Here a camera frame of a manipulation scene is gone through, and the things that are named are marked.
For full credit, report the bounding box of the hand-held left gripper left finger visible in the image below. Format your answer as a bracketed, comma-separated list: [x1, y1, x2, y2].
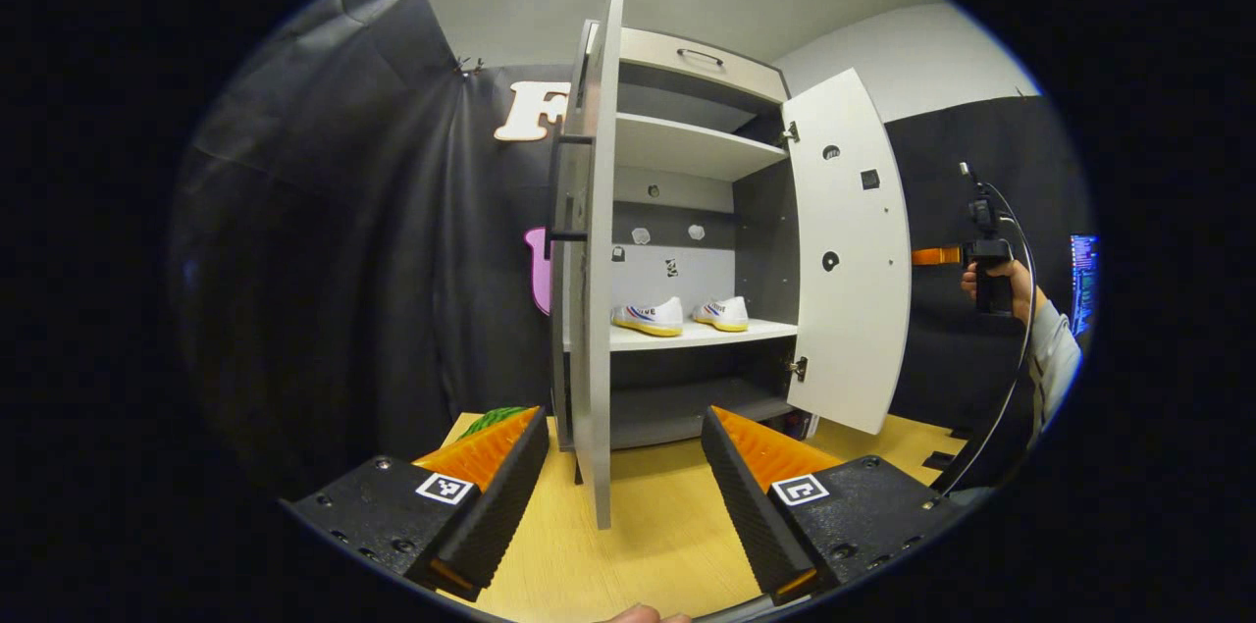
[285, 404, 550, 602]

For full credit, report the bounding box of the white striped shoe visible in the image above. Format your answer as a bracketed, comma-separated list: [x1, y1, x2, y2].
[610, 296, 685, 337]
[690, 296, 750, 333]

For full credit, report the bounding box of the black door handle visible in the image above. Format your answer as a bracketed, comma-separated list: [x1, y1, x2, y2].
[543, 132, 596, 261]

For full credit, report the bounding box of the white shoe cabinet door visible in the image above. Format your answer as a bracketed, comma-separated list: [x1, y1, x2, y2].
[549, 0, 626, 531]
[782, 67, 914, 436]

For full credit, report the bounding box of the white cabinet drawer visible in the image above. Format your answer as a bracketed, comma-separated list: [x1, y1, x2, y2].
[618, 26, 791, 104]

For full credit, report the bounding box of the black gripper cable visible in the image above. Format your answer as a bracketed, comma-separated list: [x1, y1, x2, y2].
[927, 180, 1039, 496]

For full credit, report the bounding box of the white shoe cabinet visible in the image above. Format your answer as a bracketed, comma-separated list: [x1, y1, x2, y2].
[549, 20, 820, 457]

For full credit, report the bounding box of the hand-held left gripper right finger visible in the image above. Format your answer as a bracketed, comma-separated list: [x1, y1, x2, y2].
[700, 404, 968, 606]

